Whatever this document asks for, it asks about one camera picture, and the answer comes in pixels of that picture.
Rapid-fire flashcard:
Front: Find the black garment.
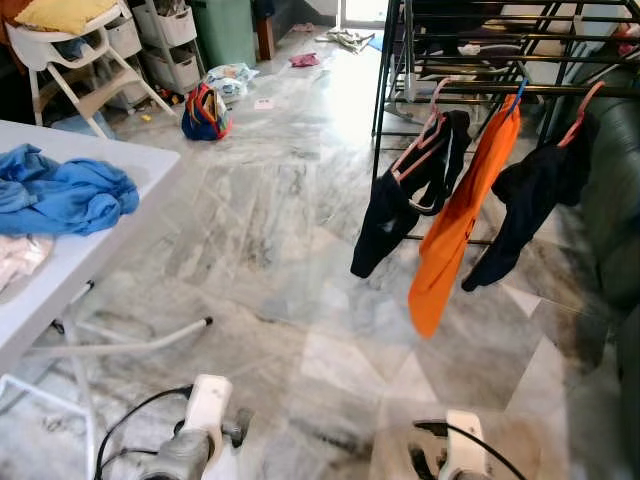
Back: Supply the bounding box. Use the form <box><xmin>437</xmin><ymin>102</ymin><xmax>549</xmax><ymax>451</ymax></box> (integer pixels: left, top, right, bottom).
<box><xmin>350</xmin><ymin>109</ymin><xmax>473</xmax><ymax>280</ymax></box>

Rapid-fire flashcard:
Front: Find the blue plastic hanger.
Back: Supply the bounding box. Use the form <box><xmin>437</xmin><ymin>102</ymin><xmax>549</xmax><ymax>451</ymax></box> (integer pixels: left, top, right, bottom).
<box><xmin>503</xmin><ymin>76</ymin><xmax>531</xmax><ymax>119</ymax></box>

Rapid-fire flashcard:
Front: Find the salmon pink plastic hanger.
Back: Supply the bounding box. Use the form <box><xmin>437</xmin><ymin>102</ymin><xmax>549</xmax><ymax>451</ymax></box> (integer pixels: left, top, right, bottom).
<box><xmin>556</xmin><ymin>80</ymin><xmax>607</xmax><ymax>149</ymax></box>

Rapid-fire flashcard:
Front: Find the orange garment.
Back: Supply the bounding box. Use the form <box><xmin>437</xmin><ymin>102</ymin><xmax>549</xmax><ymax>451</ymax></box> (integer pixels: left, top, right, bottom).
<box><xmin>407</xmin><ymin>93</ymin><xmax>524</xmax><ymax>340</ymax></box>

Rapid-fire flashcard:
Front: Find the cream white garment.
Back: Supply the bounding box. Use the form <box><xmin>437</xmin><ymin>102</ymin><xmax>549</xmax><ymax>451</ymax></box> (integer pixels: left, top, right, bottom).
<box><xmin>0</xmin><ymin>234</ymin><xmax>54</xmax><ymax>297</ymax></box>

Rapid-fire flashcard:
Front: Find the dark navy garment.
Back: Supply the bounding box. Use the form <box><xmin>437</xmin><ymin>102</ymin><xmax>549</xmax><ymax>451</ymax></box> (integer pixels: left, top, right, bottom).
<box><xmin>461</xmin><ymin>112</ymin><xmax>601</xmax><ymax>293</ymax></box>

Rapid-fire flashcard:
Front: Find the white folding table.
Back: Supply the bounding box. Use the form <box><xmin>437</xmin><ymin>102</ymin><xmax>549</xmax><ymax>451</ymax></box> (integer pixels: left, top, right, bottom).
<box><xmin>0</xmin><ymin>120</ymin><xmax>214</xmax><ymax>480</ymax></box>

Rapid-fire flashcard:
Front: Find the light blue garment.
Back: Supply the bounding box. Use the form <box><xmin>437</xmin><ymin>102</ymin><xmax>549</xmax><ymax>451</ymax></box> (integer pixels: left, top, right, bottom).
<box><xmin>0</xmin><ymin>143</ymin><xmax>141</xmax><ymax>238</ymax></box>

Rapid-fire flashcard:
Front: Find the colourful blue red backpack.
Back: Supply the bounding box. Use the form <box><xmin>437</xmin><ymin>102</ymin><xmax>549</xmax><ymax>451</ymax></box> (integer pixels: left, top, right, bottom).
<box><xmin>181</xmin><ymin>82</ymin><xmax>234</xmax><ymax>142</ymax></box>

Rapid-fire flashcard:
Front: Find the dark green sofa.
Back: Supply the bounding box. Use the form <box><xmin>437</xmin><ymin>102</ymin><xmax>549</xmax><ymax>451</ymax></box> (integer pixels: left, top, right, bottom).
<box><xmin>555</xmin><ymin>95</ymin><xmax>640</xmax><ymax>480</ymax></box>

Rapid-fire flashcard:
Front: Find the white plastic bag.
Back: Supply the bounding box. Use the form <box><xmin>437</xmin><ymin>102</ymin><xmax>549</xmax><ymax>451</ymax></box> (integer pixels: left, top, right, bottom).
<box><xmin>203</xmin><ymin>62</ymin><xmax>260</xmax><ymax>103</ymax></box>

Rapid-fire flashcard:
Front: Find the black metal drying rack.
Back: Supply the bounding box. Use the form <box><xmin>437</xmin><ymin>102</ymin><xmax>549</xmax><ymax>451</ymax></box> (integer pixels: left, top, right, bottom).
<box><xmin>371</xmin><ymin>0</ymin><xmax>640</xmax><ymax>247</ymax></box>

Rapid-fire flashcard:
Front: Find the green bin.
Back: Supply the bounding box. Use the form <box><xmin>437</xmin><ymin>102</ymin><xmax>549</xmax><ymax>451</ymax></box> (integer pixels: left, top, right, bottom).
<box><xmin>188</xmin><ymin>0</ymin><xmax>259</xmax><ymax>71</ymax></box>

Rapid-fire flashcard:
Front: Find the white plastic drawer unit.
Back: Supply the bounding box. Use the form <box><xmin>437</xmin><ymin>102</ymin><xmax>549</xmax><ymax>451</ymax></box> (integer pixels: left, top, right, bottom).
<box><xmin>128</xmin><ymin>0</ymin><xmax>208</xmax><ymax>97</ymax></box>

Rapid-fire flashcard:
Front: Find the pale crumpled cloth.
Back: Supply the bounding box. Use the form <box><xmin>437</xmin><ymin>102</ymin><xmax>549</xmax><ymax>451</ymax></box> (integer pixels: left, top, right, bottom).
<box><xmin>318</xmin><ymin>28</ymin><xmax>377</xmax><ymax>54</ymax></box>

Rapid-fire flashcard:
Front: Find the white high chair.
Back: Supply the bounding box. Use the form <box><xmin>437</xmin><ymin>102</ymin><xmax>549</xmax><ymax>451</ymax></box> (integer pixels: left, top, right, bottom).
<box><xmin>5</xmin><ymin>0</ymin><xmax>179</xmax><ymax>139</ymax></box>

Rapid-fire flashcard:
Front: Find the yellow cushion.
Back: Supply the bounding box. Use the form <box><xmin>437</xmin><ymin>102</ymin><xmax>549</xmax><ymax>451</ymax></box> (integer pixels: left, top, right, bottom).
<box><xmin>14</xmin><ymin>0</ymin><xmax>121</xmax><ymax>37</ymax></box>

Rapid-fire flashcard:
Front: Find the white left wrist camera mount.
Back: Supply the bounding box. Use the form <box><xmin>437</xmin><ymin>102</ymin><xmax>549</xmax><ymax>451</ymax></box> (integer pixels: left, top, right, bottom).
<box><xmin>183</xmin><ymin>374</ymin><xmax>234</xmax><ymax>451</ymax></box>

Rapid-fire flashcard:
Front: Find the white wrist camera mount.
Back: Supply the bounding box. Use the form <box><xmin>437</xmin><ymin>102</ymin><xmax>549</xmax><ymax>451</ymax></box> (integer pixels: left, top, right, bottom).
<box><xmin>183</xmin><ymin>374</ymin><xmax>234</xmax><ymax>451</ymax></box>
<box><xmin>443</xmin><ymin>409</ymin><xmax>491</xmax><ymax>480</ymax></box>

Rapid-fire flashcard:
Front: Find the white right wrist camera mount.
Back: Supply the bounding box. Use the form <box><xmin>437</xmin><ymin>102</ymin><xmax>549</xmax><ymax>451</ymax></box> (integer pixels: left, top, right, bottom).
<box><xmin>443</xmin><ymin>409</ymin><xmax>491</xmax><ymax>480</ymax></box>

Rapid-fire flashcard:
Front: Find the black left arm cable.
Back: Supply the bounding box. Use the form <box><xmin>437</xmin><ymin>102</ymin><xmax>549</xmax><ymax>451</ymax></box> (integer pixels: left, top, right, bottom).
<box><xmin>93</xmin><ymin>385</ymin><xmax>193</xmax><ymax>480</ymax></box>

